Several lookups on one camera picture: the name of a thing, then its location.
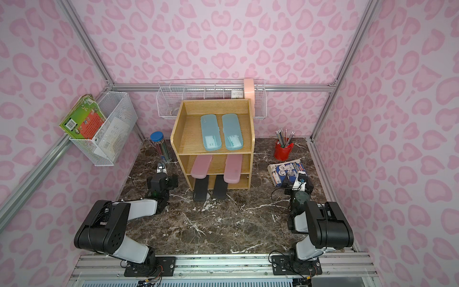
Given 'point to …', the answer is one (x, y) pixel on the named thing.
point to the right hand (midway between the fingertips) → (296, 174)
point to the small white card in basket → (238, 94)
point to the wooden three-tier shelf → (186, 137)
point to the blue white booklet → (278, 171)
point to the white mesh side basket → (120, 118)
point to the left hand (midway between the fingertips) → (163, 172)
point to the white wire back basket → (171, 93)
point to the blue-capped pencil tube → (158, 137)
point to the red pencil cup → (281, 153)
